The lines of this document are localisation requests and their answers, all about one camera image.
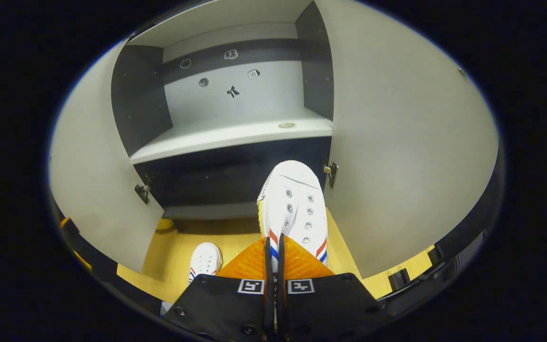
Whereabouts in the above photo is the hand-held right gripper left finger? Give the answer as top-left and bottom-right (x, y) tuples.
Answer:
(163, 236), (275, 342)

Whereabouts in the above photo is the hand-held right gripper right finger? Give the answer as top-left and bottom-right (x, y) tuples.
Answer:
(276, 234), (391, 342)

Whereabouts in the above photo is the white canvas shoe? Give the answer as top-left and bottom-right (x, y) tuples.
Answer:
(256, 160), (329, 274)
(187, 242), (223, 286)

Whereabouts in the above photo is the white shoe cabinet door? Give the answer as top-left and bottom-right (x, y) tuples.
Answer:
(314, 0), (500, 279)
(48, 40), (166, 275)

